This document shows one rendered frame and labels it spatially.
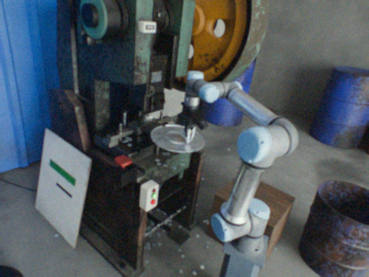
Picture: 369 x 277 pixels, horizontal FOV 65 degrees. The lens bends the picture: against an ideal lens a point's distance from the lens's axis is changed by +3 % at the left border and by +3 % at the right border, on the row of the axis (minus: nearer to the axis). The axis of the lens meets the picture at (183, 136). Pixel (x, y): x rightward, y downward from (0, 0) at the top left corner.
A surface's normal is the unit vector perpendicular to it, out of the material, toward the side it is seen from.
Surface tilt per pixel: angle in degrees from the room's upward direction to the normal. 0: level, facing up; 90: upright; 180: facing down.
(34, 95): 90
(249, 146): 82
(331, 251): 92
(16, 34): 90
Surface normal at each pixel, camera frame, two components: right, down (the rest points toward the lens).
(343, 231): -0.60, 0.32
